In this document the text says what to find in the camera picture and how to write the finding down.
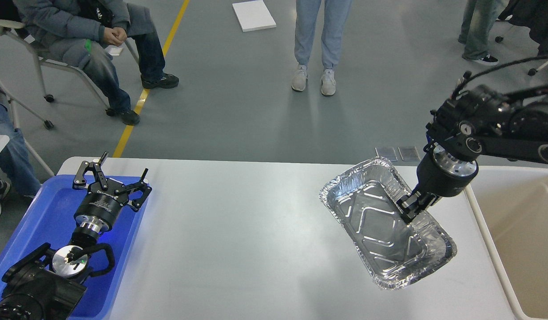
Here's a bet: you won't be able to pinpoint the floor plate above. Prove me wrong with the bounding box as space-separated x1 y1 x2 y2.
398 146 421 162
375 147 399 162

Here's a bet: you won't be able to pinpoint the white flat box on floor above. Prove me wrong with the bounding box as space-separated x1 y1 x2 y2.
232 0 277 32

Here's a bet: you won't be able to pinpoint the beige plastic bin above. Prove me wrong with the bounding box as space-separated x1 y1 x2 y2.
465 166 548 320

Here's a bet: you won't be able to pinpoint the person in light blue trousers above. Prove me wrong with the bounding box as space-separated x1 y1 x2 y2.
291 0 353 97

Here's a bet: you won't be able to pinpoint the right floor plate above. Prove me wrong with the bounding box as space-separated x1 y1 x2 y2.
398 146 421 162

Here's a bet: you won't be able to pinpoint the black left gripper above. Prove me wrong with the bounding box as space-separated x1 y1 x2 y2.
73 152 153 233

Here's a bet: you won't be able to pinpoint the left floor plate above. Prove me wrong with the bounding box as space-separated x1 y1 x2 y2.
375 147 399 162

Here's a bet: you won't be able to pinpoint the person in green-grey trousers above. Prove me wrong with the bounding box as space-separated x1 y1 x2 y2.
457 0 509 66

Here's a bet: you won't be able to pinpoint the aluminium foil tray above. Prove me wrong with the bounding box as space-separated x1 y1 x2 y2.
319 157 457 290

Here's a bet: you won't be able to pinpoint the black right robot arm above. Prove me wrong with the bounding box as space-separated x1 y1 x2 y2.
397 55 548 223

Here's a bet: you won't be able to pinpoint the person in grey puffer jacket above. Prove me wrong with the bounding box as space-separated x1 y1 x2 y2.
13 0 179 125

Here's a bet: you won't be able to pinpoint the white chair on castors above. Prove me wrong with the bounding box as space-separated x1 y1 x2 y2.
0 16 139 126

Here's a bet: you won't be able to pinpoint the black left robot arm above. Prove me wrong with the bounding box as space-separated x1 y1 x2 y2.
0 154 152 320

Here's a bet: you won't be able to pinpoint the chair with dark coat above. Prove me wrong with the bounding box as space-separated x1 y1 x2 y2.
495 0 548 76

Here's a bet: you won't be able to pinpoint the person in jeans at left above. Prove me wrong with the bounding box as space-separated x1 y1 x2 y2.
0 100 41 215

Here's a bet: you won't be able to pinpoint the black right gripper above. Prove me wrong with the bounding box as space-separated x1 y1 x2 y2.
397 146 479 224

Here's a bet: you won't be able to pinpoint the blue plastic tray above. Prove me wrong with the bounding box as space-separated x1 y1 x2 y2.
0 175 145 320

